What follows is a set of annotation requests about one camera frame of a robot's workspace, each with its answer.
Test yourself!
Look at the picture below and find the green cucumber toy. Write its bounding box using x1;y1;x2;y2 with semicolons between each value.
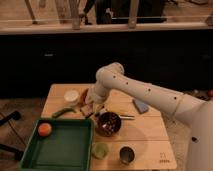
51;107;76;118

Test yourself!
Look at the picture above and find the black stand leg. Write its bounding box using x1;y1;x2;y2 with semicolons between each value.
0;111;21;126

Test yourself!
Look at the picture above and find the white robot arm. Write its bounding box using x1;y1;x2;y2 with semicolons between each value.
85;62;213;171

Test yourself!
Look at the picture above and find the metal cup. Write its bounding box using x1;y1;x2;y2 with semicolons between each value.
119;146;135;164

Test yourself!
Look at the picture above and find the black metal utensil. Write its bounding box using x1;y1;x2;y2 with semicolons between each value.
119;115;135;120

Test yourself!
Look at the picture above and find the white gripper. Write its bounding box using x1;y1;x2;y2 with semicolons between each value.
80;94;100;117

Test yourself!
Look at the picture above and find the light green cup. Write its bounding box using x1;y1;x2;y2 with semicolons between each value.
92;143;109;159

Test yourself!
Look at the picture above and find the orange fruit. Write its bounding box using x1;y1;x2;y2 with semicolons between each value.
38;123;52;137

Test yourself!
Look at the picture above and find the green plastic tray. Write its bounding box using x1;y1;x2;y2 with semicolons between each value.
19;118;93;171

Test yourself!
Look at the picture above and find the orange carrot toy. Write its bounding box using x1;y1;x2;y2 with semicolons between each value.
79;88;88;106

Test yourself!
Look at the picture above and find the dark round bowl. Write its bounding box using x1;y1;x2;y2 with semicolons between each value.
96;112;122;137

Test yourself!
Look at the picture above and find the wooden folding table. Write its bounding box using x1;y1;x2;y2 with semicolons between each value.
41;83;178;171

